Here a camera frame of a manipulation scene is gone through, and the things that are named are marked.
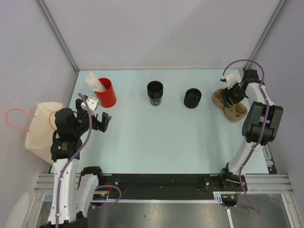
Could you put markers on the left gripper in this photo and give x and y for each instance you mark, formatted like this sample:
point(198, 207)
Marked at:
point(101, 126)

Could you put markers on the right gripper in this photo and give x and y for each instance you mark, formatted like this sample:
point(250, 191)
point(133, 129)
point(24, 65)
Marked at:
point(226, 93)

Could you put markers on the brown pulp cup carrier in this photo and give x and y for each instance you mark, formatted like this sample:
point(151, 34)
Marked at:
point(235, 113)

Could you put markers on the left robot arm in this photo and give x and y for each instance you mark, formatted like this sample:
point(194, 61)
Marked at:
point(72, 197)

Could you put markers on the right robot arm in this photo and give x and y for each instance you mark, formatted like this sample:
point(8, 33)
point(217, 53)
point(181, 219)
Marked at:
point(260, 125)

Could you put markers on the red cylindrical straw holder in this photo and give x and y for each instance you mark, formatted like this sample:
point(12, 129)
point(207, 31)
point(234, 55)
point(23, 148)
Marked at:
point(108, 97)

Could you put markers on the tilted black ribbed cup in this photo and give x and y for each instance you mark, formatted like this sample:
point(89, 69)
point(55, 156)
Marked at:
point(192, 98)

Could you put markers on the upright black ribbed cup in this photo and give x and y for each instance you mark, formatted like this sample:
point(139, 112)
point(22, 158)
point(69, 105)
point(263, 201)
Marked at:
point(155, 92)

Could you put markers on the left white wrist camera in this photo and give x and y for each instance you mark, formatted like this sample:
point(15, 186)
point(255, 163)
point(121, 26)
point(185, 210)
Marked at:
point(93, 104)

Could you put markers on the translucent bag with orange handles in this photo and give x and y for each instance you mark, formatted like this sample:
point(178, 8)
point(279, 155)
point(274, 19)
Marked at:
point(40, 132)

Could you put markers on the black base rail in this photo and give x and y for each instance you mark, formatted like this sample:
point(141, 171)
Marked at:
point(159, 186)

